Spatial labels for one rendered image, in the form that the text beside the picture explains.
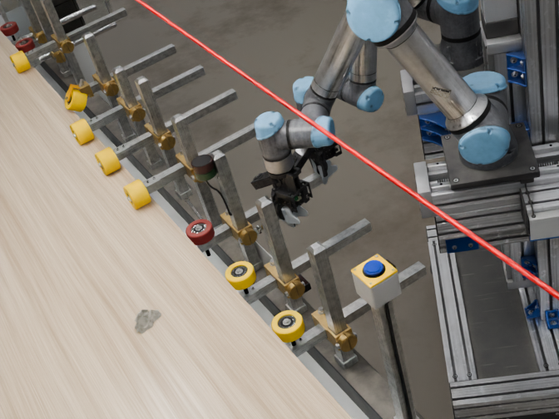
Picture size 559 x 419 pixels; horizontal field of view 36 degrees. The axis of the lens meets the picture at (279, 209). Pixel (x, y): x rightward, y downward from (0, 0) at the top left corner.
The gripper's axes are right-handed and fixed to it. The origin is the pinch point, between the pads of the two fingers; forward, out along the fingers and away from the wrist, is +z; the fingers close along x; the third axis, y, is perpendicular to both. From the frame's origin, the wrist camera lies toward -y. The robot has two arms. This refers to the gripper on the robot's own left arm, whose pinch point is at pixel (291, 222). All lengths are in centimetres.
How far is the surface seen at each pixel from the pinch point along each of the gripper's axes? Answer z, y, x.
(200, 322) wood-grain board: 4.8, -2.6, -37.5
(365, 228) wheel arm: 13.3, 10.1, 17.9
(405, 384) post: 9, 52, -27
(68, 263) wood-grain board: 5, -56, -38
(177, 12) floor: 94, -295, 217
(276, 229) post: -6.9, 4.5, -9.7
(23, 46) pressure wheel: 4, -190, 48
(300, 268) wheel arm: 13.7, 2.3, -3.4
